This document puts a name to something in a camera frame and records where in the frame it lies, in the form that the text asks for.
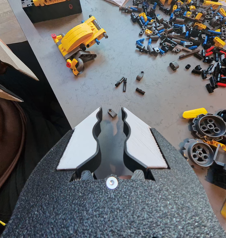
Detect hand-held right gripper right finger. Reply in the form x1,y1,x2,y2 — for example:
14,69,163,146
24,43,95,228
121,107,168,169

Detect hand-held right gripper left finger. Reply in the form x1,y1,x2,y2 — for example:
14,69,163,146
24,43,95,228
56,107,103,171

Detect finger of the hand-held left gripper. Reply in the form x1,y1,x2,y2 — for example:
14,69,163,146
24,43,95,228
0,33,39,81
0,81,24,102

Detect pile of building pieces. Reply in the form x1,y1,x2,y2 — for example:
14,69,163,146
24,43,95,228
119,0,226,93

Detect grey desk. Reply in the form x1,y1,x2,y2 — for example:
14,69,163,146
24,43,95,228
8,0,226,229

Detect person's legs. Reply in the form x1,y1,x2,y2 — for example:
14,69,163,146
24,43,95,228
0,41,72,238

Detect yellow panel piece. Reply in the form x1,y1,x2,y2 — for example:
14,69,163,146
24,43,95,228
182,107,208,119

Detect black battery box yellow beams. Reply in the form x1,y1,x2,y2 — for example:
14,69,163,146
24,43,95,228
21,0,82,23

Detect yellow toy vehicle assembly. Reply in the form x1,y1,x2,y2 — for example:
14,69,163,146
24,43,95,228
51,15,109,76

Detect yellow chassis parts with wheels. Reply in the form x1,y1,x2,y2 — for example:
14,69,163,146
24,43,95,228
202,107,226,222

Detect instruction booklet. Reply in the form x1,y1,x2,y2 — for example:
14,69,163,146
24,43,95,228
104,0,130,7

